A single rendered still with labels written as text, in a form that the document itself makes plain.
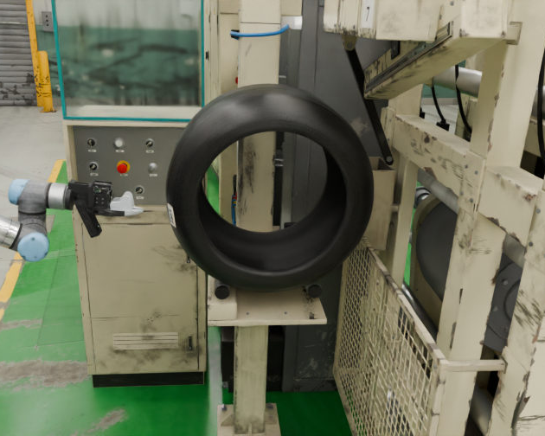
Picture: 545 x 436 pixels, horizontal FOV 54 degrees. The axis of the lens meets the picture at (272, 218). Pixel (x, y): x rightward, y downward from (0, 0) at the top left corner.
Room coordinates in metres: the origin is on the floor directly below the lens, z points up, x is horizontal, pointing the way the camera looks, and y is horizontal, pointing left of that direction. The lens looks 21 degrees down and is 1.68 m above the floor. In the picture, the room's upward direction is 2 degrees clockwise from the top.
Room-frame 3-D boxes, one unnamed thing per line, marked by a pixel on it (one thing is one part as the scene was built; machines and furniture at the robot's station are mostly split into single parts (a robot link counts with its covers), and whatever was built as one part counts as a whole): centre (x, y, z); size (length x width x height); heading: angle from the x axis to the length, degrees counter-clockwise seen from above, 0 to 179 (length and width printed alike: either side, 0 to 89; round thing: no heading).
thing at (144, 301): (2.27, 0.58, 0.63); 0.56 x 0.41 x 1.27; 96
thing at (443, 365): (1.40, -0.33, 0.65); 0.90 x 0.02 x 0.70; 6
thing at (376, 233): (1.85, -0.33, 1.05); 0.20 x 0.15 x 0.30; 6
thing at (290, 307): (1.59, 0.02, 0.80); 0.37 x 0.36 x 0.02; 96
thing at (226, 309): (1.58, 0.16, 0.84); 0.36 x 0.09 x 0.06; 6
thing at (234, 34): (1.85, 0.07, 1.62); 0.19 x 0.19 x 0.06; 6
